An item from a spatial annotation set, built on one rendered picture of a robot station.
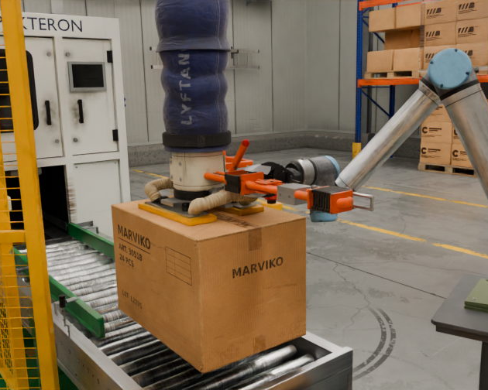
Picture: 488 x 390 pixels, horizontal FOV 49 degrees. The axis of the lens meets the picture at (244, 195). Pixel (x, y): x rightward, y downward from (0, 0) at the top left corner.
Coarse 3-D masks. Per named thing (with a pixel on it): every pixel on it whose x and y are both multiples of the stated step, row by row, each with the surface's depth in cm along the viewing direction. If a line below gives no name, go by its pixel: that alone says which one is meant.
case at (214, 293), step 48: (144, 240) 173; (192, 240) 147; (240, 240) 153; (288, 240) 164; (144, 288) 178; (192, 288) 151; (240, 288) 156; (288, 288) 167; (192, 336) 155; (240, 336) 159; (288, 336) 171
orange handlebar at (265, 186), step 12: (228, 156) 208; (228, 168) 190; (216, 180) 165; (264, 180) 151; (276, 180) 151; (264, 192) 148; (276, 192) 143; (300, 192) 137; (336, 204) 127; (348, 204) 127
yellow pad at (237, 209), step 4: (232, 204) 177; (236, 204) 177; (252, 204) 176; (256, 204) 178; (216, 208) 181; (220, 208) 179; (224, 208) 177; (228, 208) 175; (232, 208) 174; (236, 208) 173; (240, 208) 173; (244, 208) 173; (248, 208) 173; (252, 208) 173; (256, 208) 174; (260, 208) 175; (228, 212) 176; (232, 212) 174; (236, 212) 172; (240, 212) 170; (244, 212) 171; (248, 212) 172; (252, 212) 173; (256, 212) 174
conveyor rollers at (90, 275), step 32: (64, 256) 313; (96, 256) 308; (96, 288) 260; (128, 320) 223; (128, 352) 194; (160, 352) 193; (288, 352) 193; (160, 384) 173; (192, 384) 179; (224, 384) 175; (256, 384) 173
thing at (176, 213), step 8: (160, 200) 179; (144, 208) 181; (152, 208) 177; (160, 208) 175; (168, 208) 173; (176, 208) 173; (184, 208) 168; (168, 216) 169; (176, 216) 165; (184, 216) 164; (192, 216) 162; (200, 216) 164; (208, 216) 164; (216, 216) 165; (192, 224) 159
